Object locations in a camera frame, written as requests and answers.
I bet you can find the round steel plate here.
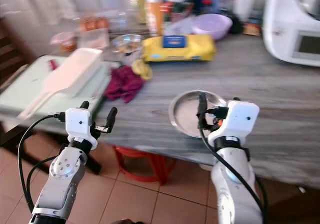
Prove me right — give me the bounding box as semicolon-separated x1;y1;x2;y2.
168;90;228;138

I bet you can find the maroon cloth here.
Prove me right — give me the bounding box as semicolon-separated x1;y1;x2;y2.
105;65;146;103

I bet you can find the red plastic stool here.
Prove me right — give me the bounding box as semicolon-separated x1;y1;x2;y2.
112;144;173;184

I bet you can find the yellow banana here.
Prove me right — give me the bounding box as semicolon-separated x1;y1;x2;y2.
131;59;153;81

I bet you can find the yellow kitchen wipes pack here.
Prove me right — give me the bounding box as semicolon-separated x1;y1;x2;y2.
141;34;217;63

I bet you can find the pale green cutting board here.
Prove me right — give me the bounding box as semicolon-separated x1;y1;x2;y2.
0;55;116;119

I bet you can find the small container with pink lid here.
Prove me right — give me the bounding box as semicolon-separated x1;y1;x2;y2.
50;32;77;53

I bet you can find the clear plastic container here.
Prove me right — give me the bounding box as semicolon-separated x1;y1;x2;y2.
77;28;110;49

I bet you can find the small steel bowl with food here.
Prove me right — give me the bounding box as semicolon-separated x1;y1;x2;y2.
111;34;144;57

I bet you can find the large lilac plastic bowl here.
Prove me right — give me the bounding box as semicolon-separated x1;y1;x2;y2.
191;14;233;40

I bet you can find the dark wooden chair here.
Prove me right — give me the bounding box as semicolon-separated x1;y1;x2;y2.
0;19;101;175

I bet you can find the grey white pouch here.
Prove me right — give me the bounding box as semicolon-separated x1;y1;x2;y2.
162;16;196;36

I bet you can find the white kitchen appliance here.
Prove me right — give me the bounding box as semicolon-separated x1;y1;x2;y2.
262;0;320;67

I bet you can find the dark blue jar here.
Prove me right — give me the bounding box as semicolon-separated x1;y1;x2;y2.
192;0;212;15

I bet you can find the green and red snack bag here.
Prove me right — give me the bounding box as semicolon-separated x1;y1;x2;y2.
164;0;191;22

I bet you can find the orange sauce bottle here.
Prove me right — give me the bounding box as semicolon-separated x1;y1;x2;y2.
145;0;163;36

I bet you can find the yellow food bag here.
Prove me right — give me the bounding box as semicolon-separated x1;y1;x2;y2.
130;0;147;24

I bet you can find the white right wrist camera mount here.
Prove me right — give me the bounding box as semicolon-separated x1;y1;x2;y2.
207;100;261;147

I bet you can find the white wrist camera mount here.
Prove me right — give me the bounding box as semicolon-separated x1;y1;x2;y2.
207;100;261;147
65;107;98;149

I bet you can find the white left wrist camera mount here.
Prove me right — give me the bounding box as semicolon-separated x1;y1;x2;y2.
65;107;98;149

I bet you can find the white plastic strainer with handle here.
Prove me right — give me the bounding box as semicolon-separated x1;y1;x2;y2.
17;48;103;120

